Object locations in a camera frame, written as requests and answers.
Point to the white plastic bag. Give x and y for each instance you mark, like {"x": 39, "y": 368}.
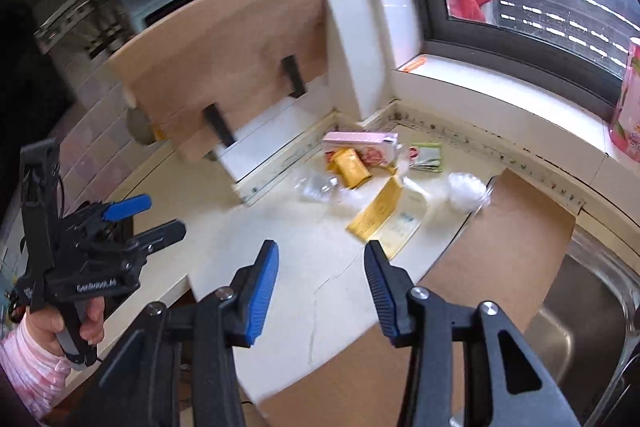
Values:
{"x": 466, "y": 192}

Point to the wooden cutting board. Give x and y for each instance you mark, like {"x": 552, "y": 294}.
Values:
{"x": 225, "y": 53}

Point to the pink strawberry milk carton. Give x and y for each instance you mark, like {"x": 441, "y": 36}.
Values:
{"x": 375, "y": 149}

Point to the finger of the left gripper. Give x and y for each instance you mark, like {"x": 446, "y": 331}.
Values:
{"x": 126, "y": 208}
{"x": 158, "y": 238}

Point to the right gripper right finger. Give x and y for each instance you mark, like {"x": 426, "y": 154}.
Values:
{"x": 389, "y": 288}

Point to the yellow wrapper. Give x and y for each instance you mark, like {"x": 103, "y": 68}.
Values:
{"x": 348, "y": 165}

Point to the brown cardboard sheet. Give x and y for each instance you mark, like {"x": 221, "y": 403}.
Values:
{"x": 468, "y": 353}

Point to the person's left hand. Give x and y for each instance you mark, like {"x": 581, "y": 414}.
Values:
{"x": 45, "y": 325}

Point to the pink striped left sleeve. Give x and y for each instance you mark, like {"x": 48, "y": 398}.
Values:
{"x": 32, "y": 379}

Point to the orange lighter on sill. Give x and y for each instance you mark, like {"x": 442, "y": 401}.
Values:
{"x": 414, "y": 64}

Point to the stainless steel sink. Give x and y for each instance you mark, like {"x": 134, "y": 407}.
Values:
{"x": 587, "y": 333}

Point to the green white small packet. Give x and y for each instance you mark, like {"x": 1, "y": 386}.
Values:
{"x": 426, "y": 156}

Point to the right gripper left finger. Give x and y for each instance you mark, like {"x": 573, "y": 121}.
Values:
{"x": 253, "y": 288}

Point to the clear plastic bottle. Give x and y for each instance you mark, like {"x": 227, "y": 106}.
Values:
{"x": 316, "y": 186}

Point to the yellow white pouch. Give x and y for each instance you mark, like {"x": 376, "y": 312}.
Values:
{"x": 393, "y": 216}

